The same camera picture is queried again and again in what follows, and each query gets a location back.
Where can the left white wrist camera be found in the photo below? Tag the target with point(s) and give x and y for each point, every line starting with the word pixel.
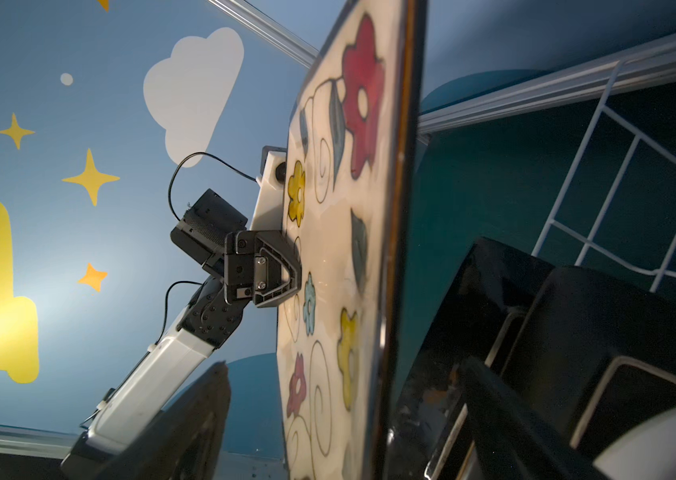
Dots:
pixel 268 212

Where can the left aluminium frame post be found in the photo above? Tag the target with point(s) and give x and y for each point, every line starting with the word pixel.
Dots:
pixel 283 39

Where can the rear aluminium frame rail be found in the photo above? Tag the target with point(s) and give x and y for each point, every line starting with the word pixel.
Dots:
pixel 553 90

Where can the white wire dish rack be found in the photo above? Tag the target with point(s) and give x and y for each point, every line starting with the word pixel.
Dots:
pixel 616 208

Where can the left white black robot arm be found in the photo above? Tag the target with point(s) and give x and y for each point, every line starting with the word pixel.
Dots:
pixel 202 327

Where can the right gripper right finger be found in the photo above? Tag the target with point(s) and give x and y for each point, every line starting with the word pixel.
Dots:
pixel 511 440

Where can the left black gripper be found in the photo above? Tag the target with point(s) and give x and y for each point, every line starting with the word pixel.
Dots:
pixel 262 267

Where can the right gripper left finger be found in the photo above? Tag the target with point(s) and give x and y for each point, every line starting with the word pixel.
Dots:
pixel 185 440

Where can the black square floral plate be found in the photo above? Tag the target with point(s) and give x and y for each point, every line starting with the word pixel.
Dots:
pixel 351 152
pixel 595 358
pixel 480 317

